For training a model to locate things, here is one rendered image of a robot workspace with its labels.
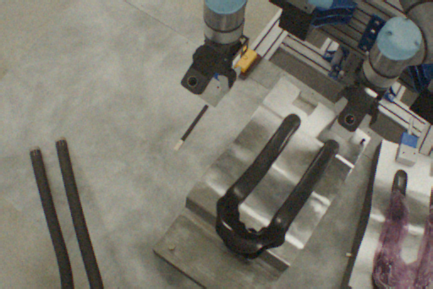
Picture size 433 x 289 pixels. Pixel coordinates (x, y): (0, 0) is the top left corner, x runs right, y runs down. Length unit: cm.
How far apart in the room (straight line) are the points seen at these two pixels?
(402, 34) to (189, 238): 62
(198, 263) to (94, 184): 32
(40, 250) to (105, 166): 90
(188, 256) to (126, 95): 44
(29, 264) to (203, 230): 109
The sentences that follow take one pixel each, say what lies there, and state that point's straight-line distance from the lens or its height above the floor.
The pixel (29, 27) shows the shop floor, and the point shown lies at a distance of 256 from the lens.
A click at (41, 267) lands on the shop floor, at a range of 211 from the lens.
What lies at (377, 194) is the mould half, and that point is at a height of 87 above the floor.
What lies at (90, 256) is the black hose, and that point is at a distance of 114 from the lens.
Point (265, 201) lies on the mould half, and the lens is 114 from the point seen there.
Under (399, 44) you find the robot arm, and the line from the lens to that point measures 93.
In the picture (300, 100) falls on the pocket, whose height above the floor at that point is 86.
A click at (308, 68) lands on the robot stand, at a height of 21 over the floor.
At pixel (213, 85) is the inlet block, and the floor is 96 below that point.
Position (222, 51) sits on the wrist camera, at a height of 112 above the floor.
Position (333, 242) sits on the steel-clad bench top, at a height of 80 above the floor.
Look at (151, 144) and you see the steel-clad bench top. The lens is 130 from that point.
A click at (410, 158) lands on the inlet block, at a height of 88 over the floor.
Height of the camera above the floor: 201
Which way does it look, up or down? 68 degrees down
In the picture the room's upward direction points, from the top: 6 degrees clockwise
